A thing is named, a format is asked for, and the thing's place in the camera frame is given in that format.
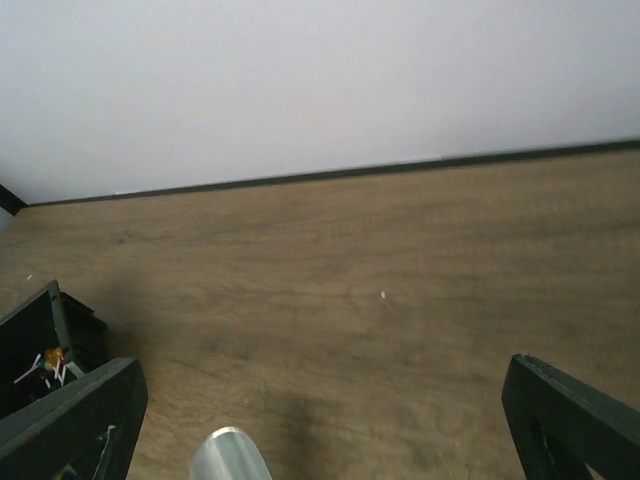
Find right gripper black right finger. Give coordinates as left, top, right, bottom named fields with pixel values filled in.
left=501, top=354, right=639, bottom=479

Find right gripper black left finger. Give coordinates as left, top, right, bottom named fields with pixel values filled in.
left=1, top=358, right=148, bottom=479

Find black bin candies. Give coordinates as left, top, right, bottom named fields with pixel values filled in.
left=1, top=281, right=109, bottom=418

